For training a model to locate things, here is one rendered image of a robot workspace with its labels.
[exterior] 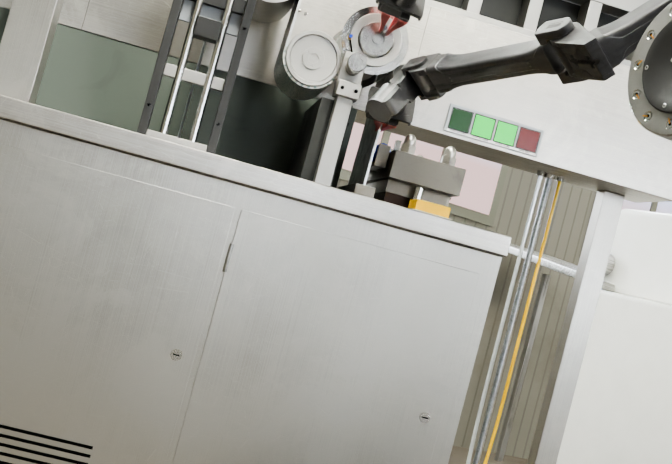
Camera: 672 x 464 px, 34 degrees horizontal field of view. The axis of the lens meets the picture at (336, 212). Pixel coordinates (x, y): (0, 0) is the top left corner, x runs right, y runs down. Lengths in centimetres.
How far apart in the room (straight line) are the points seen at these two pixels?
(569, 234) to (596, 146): 326
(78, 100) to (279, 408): 97
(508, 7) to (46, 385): 153
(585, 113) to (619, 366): 184
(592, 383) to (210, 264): 276
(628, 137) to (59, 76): 142
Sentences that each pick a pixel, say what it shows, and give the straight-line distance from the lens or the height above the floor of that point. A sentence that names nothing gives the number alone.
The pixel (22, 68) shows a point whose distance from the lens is 246.
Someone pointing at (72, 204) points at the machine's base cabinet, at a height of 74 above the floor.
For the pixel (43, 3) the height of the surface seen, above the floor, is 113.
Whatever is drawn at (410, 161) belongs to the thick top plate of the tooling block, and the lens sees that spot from 237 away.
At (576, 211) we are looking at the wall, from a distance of 615.
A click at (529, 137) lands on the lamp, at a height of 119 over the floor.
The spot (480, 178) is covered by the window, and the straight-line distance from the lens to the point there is 571.
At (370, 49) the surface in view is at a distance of 240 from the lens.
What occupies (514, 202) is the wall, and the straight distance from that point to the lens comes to 587.
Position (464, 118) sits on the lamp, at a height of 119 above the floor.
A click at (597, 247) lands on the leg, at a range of 305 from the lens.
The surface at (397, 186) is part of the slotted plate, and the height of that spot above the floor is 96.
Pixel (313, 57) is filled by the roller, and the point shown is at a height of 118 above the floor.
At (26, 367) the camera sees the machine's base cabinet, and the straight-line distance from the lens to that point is 213.
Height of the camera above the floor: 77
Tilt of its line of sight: 2 degrees up
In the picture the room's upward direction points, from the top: 15 degrees clockwise
